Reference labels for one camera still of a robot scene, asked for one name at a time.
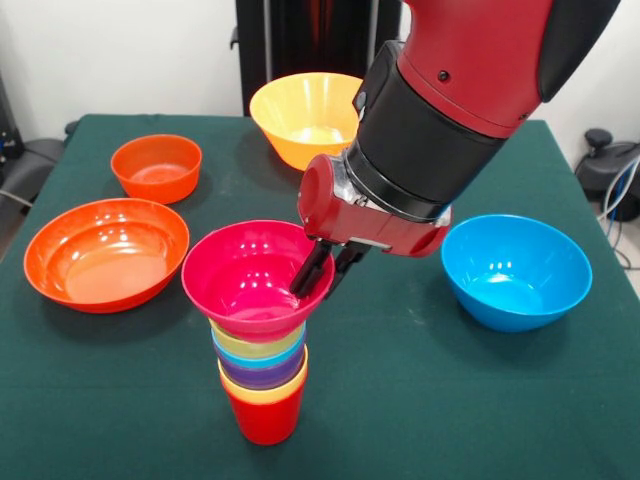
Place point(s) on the pink bowl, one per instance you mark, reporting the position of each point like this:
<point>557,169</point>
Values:
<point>240,270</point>

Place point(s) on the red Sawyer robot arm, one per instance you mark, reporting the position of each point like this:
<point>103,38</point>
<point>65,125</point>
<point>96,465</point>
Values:
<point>450,100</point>

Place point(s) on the purple cup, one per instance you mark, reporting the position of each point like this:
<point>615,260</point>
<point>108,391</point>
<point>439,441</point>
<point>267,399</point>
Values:
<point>260,378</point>

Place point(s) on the black equipment rack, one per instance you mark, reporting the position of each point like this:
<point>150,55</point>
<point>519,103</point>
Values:
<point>7,130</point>

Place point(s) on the dark green table cloth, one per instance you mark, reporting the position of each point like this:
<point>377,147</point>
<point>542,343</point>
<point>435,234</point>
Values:
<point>400,390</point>

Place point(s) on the black stand base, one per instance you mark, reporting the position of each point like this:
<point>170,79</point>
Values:
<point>597,170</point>

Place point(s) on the grey stand base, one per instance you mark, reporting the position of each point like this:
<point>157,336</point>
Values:
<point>35,160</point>

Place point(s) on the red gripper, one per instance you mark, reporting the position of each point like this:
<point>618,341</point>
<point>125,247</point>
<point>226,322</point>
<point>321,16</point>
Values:
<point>360,225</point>

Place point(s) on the translucent yellow cup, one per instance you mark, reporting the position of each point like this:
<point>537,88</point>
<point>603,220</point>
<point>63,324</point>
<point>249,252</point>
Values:
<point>235,345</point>

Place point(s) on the large shallow orange bowl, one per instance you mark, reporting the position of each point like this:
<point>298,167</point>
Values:
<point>105,260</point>

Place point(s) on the large blue bowl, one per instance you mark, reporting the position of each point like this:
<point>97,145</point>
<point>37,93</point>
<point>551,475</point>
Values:
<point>515,300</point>

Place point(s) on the large yellow bowl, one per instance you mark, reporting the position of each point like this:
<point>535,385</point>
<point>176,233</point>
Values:
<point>300,140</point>

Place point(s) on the small orange bowl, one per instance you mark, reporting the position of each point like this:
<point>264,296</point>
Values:
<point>155,185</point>

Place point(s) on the orange-yellow cup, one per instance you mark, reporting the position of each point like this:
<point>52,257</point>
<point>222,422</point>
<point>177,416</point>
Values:
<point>265,398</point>

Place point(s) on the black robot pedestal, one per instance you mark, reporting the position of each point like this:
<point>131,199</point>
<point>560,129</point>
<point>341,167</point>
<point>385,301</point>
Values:
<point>320,40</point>

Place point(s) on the blue cup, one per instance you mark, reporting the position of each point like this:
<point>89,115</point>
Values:
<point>260,360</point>

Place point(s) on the red cup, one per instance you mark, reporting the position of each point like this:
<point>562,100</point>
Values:
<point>267,422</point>

